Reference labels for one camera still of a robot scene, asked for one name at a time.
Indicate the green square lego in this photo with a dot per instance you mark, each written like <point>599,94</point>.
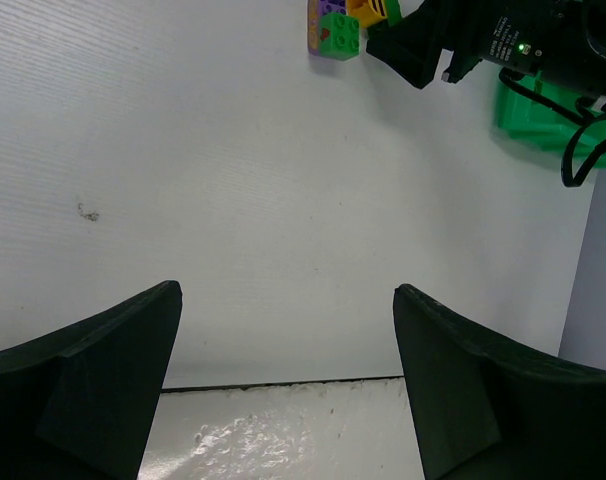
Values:
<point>331,32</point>

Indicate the yellow striped slope lego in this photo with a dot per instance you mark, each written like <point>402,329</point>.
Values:
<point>368,12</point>

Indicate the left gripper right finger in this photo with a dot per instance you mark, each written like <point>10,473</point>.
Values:
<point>485,406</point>

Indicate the green four-compartment tray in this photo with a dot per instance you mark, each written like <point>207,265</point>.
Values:
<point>526,121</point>

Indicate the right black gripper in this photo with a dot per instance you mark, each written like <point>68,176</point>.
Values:
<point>561,42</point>

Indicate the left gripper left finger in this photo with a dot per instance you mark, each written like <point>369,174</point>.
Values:
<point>79,402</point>

